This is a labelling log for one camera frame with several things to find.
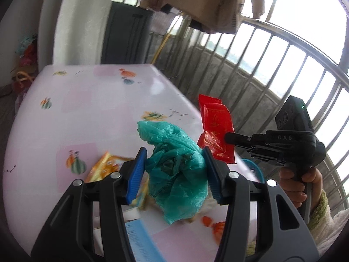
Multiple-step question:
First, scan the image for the metal balcony railing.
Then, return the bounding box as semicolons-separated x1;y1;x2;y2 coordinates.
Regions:
147;14;349;224

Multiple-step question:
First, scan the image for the orange snack packet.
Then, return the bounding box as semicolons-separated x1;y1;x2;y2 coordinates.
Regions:
84;151;149;208

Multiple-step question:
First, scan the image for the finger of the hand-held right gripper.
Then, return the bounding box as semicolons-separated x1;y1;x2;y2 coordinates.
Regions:
241;147;285;165
224;132;269;150

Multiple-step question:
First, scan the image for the teal plastic bag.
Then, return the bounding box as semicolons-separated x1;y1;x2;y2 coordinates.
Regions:
137;120;209;224

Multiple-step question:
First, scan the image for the small red candy wrapper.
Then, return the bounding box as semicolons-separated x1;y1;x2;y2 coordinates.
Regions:
197;94;236;164

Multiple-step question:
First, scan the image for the yellow broom handle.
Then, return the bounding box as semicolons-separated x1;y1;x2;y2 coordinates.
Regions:
151;16;180;63

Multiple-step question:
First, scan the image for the blue paper booklet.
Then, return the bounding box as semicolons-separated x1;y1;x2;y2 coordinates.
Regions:
124;220;159;262

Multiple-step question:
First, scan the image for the beige hanging jacket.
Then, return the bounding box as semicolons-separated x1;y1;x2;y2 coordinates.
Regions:
140;0;251;34

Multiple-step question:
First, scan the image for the dark metal door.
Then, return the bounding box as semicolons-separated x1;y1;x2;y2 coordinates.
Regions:
101;1;153;64

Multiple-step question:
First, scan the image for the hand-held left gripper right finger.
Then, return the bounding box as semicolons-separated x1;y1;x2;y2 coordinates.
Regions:
202;146;319;262

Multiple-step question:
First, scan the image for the person's right hand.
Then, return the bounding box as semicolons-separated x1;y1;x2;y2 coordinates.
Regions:
279;166;323;209

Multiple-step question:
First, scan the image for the pile of colourful bags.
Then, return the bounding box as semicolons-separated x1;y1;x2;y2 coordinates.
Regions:
11;34;39;93

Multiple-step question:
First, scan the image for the person's right forearm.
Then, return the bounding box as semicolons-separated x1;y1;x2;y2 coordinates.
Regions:
307;190;349;252

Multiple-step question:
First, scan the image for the blue plastic mesh basket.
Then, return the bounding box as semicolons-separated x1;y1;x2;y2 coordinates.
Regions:
240;158;265;183

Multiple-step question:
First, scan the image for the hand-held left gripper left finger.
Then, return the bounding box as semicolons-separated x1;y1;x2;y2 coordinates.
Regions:
31;147;148;262

